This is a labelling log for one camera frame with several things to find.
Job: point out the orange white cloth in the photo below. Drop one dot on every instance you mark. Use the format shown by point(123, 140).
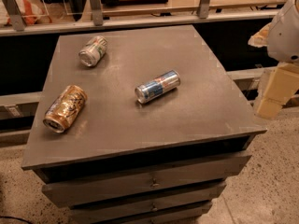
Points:
point(33, 12)

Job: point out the blue silver redbull can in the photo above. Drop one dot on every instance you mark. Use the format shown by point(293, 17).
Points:
point(157, 87)

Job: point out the white green soda can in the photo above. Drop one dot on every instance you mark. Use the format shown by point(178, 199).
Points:
point(93, 51)

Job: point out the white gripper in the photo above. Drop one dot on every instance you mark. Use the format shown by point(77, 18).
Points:
point(284, 34)

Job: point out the grey drawer cabinet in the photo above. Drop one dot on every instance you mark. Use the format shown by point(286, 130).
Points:
point(122, 162)

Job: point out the metal railing with posts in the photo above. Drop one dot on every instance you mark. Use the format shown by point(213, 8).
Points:
point(96, 17)

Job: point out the orange gold soda can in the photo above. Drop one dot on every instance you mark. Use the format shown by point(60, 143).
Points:
point(64, 110)

